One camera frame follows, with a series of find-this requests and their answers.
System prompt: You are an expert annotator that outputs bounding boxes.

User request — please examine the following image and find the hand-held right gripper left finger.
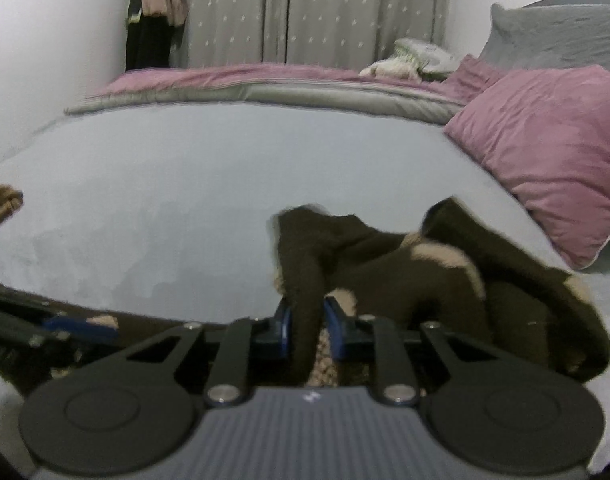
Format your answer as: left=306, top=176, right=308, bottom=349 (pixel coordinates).
left=127, top=297, right=293, bottom=408

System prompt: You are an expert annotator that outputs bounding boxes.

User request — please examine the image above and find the brown sweater with beige spots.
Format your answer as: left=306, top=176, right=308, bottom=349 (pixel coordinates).
left=0, top=197, right=610, bottom=391

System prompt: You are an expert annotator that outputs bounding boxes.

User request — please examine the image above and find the grey star print curtain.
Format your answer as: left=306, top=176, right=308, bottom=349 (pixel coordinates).
left=170, top=0, right=450, bottom=71

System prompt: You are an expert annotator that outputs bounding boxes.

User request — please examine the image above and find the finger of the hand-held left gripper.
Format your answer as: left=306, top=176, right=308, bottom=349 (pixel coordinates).
left=41, top=313, right=120, bottom=345

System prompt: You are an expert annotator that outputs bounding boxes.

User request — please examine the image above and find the cream plush toy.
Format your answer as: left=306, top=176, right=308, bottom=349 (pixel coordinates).
left=359, top=55, right=420, bottom=80

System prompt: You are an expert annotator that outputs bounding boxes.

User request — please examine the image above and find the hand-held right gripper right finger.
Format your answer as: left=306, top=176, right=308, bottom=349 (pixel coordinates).
left=322, top=295, right=490, bottom=407

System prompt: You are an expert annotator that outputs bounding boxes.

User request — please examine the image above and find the large pink pillow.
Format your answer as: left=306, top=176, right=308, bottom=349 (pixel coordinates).
left=444, top=65, right=610, bottom=271

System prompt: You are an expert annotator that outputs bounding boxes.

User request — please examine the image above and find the small pink pillow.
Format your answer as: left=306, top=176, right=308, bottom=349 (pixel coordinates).
left=442, top=54, right=508, bottom=93

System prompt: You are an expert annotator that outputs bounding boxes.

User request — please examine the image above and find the pink and grey duvet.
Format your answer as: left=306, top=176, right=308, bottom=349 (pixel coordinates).
left=65, top=62, right=468, bottom=126

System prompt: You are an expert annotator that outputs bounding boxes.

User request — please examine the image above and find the black hanging garment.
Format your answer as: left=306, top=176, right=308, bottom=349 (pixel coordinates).
left=125, top=0, right=186, bottom=72

